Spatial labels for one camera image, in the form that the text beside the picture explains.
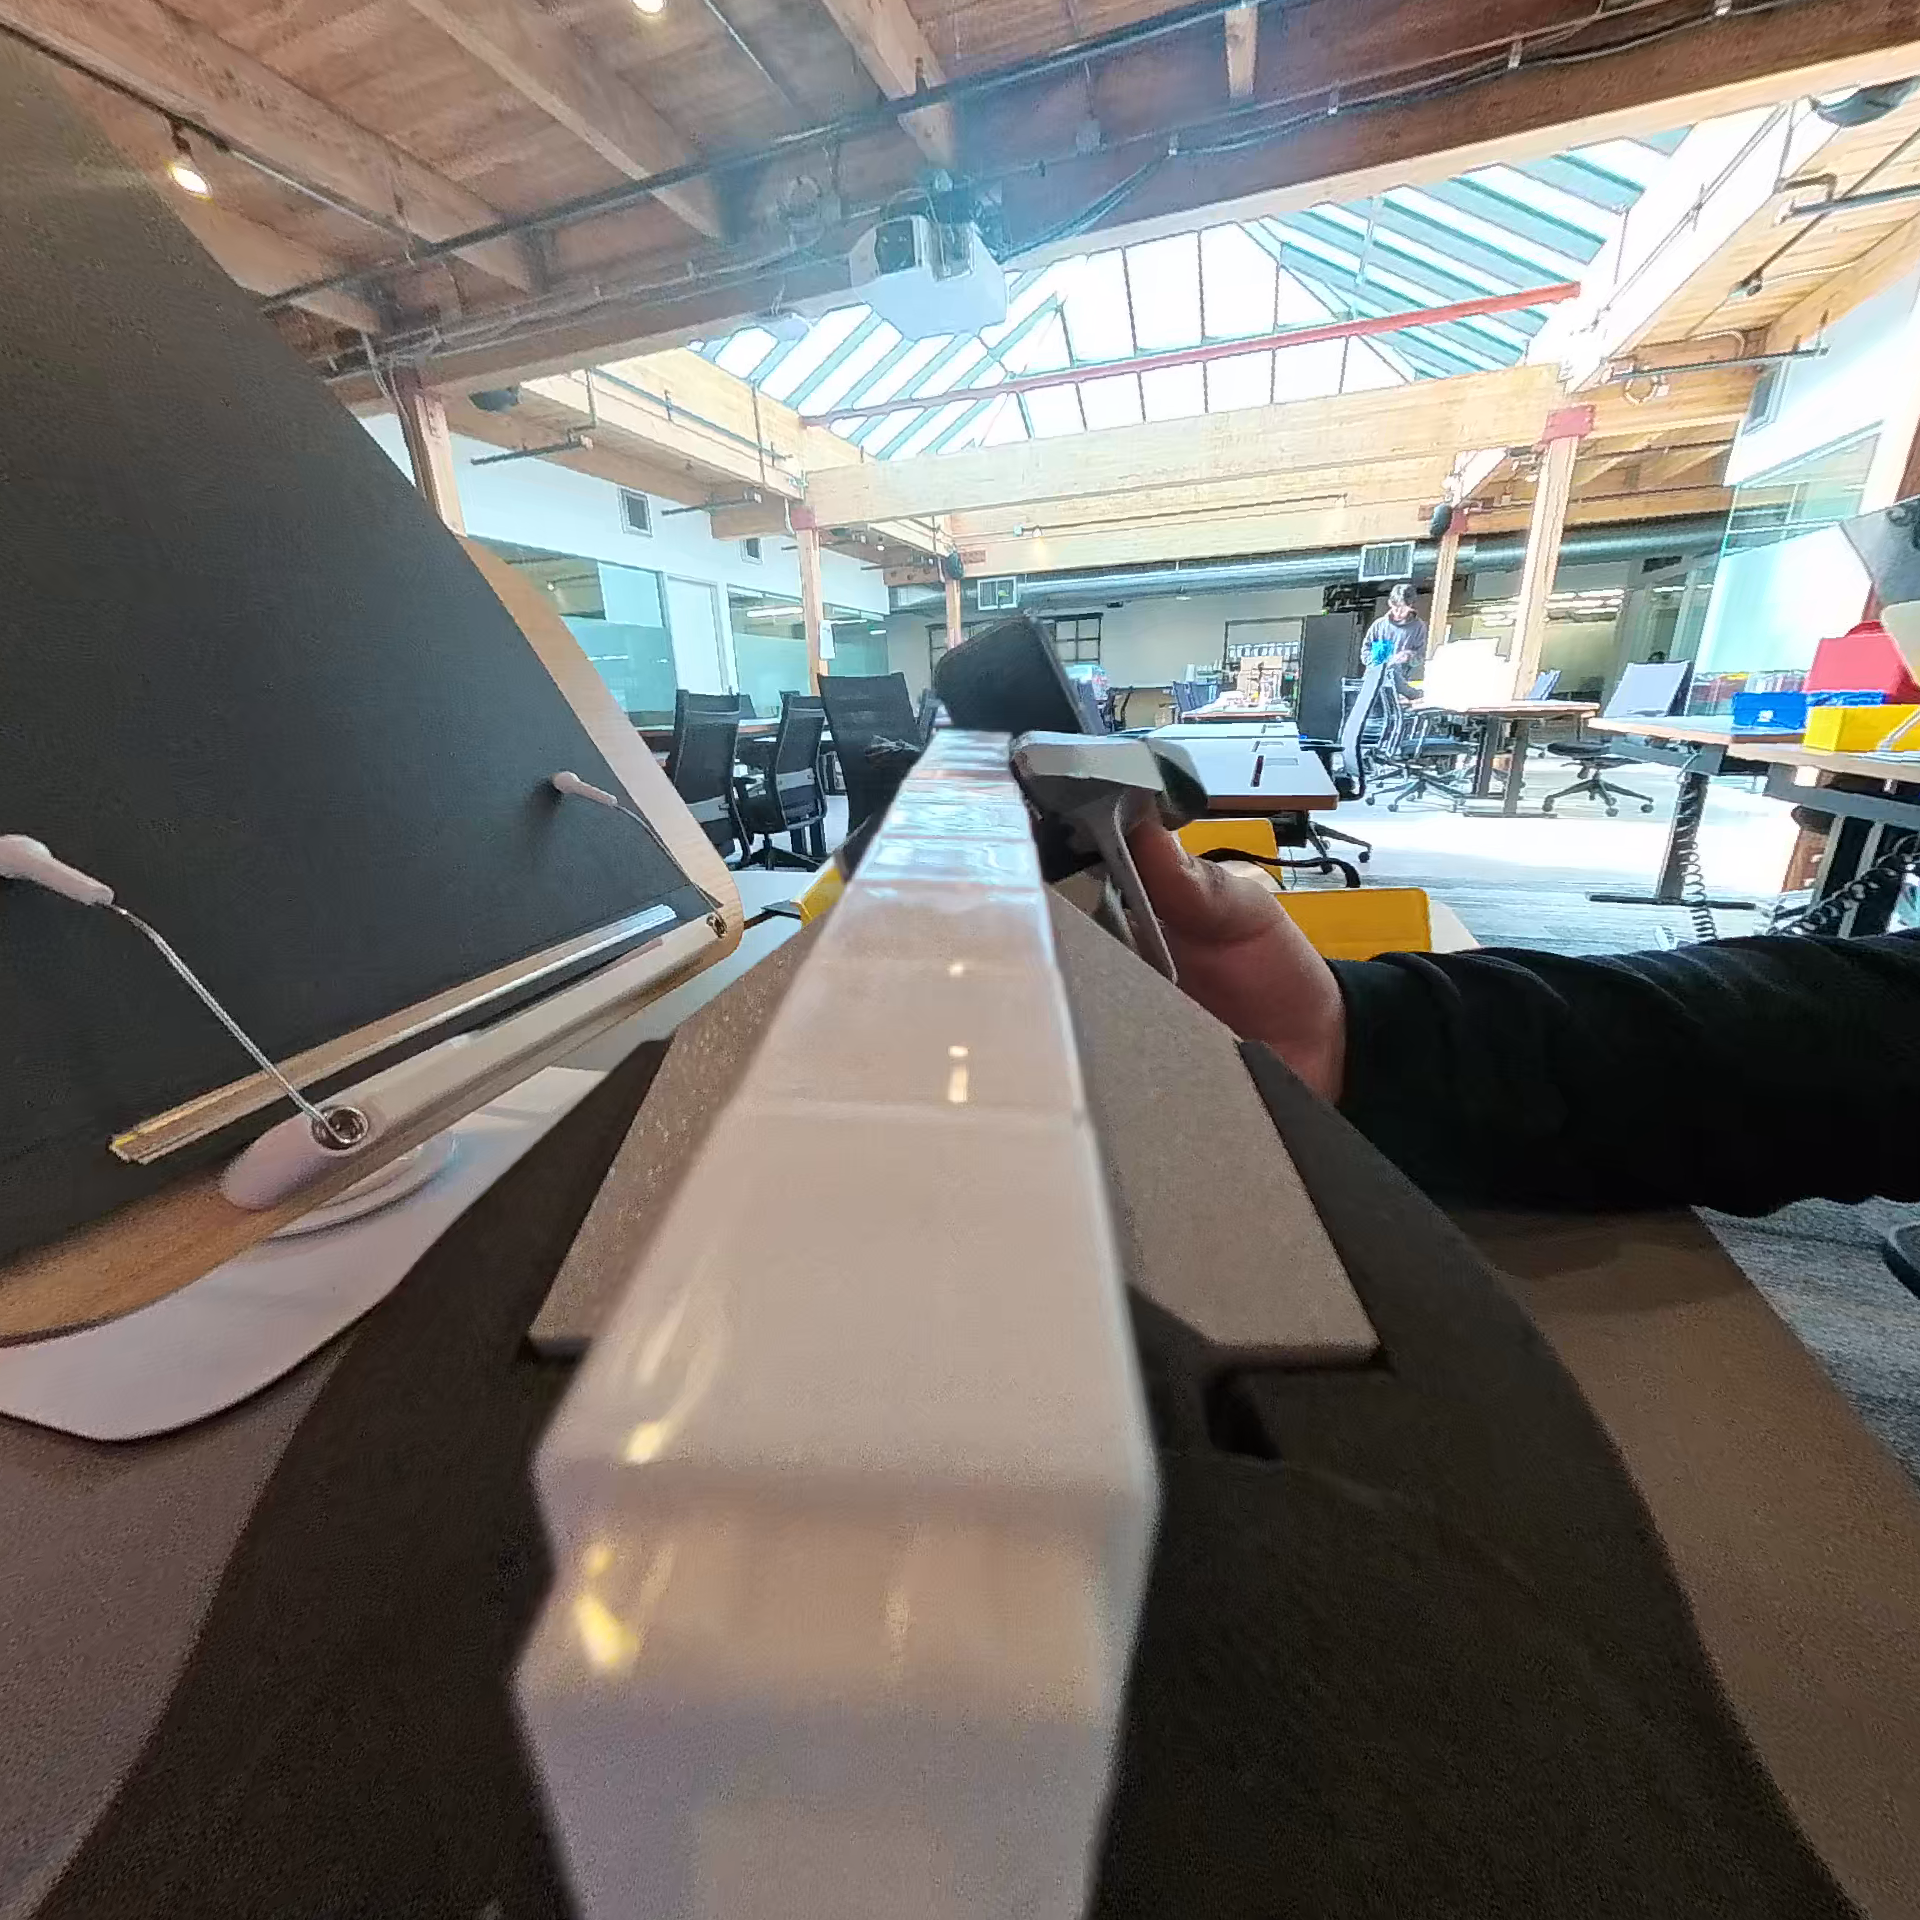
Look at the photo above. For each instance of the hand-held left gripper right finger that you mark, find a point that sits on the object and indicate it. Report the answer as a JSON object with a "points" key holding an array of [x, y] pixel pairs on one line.
{"points": [[1200, 1154]]}

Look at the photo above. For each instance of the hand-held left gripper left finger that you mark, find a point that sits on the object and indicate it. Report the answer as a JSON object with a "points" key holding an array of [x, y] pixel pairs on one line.
{"points": [[660, 1171]]}

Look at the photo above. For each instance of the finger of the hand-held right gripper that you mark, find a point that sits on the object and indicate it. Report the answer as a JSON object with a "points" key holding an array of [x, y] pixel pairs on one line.
{"points": [[1110, 761]]}

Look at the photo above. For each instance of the white square bar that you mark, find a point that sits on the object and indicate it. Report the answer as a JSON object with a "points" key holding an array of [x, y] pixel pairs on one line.
{"points": [[841, 1351]]}

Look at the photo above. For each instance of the yellow plastic bin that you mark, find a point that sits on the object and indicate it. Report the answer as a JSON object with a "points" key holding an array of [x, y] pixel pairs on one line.
{"points": [[1357, 922]]}

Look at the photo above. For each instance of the person's right forearm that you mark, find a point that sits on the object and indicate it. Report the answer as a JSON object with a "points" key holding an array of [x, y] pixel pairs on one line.
{"points": [[1620, 1065]]}

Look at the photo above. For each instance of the person's right hand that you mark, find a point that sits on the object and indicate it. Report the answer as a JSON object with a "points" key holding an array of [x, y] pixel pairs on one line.
{"points": [[1260, 974]]}

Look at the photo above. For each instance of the grey office desk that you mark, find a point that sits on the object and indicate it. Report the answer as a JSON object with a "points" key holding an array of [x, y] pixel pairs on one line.
{"points": [[1260, 772]]}

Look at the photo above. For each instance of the black office chair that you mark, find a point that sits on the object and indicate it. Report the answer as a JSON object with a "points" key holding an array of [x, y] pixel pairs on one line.
{"points": [[788, 780], [702, 765], [874, 743]]}

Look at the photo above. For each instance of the red ceiling pipe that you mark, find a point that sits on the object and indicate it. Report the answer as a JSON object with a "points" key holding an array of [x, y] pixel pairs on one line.
{"points": [[1200, 358]]}

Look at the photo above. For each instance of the white ceiling projector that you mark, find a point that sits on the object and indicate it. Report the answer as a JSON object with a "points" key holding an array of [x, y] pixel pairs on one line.
{"points": [[930, 278]]}

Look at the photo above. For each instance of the grey mesh office chair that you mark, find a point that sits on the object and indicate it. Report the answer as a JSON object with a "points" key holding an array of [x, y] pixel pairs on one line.
{"points": [[1629, 720]]}

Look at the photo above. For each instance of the wooden office desk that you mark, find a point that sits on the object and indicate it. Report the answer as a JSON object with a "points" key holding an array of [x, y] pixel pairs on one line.
{"points": [[1724, 743]]}

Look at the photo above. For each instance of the black board with wooden edge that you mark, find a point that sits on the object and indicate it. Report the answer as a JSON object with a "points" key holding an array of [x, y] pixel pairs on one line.
{"points": [[270, 631]]}

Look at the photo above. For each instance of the blue parts tray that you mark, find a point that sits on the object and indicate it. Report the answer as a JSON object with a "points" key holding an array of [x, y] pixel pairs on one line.
{"points": [[1794, 707]]}

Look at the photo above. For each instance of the small yellow tray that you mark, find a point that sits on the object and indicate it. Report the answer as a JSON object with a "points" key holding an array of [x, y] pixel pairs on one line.
{"points": [[1861, 727]]}

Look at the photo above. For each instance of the red box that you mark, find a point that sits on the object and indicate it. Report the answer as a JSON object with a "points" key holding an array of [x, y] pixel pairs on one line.
{"points": [[1866, 660]]}

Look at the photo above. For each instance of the grey ceiling duct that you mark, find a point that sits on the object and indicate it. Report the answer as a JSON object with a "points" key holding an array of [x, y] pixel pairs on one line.
{"points": [[1200, 573]]}

